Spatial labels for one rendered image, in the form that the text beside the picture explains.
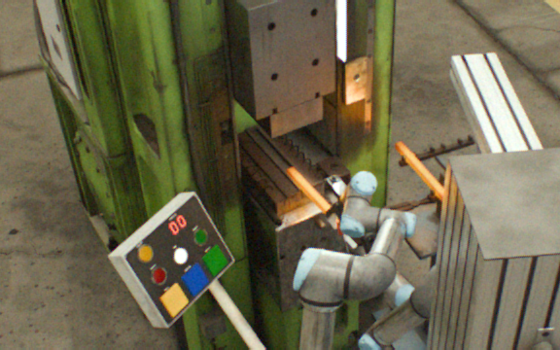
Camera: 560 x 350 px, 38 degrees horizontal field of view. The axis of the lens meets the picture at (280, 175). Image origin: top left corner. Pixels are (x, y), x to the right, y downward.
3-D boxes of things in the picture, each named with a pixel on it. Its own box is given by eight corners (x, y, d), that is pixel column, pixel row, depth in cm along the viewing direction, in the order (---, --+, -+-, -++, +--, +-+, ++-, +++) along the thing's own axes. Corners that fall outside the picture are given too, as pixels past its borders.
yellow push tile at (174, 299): (189, 301, 259) (177, 283, 257) (173, 317, 254) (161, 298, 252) (185, 301, 260) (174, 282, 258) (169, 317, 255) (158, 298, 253)
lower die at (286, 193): (324, 196, 302) (324, 179, 297) (276, 217, 295) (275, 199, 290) (268, 137, 331) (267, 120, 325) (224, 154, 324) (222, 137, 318)
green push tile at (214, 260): (228, 262, 271) (217, 244, 269) (214, 276, 266) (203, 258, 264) (225, 262, 272) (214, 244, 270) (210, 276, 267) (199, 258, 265)
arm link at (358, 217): (374, 231, 243) (381, 198, 248) (336, 226, 246) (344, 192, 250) (375, 242, 250) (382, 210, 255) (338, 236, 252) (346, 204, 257)
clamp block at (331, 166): (352, 185, 307) (352, 171, 302) (332, 192, 304) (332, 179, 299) (334, 167, 315) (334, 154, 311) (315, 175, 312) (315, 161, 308)
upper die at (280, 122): (323, 119, 279) (322, 95, 273) (271, 138, 272) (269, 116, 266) (263, 62, 308) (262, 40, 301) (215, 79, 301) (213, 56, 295)
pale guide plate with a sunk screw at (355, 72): (366, 97, 302) (367, 58, 291) (345, 105, 299) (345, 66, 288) (363, 94, 303) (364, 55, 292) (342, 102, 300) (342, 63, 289)
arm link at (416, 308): (453, 313, 215) (374, 367, 255) (474, 288, 221) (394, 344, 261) (422, 281, 216) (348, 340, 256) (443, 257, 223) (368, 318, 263)
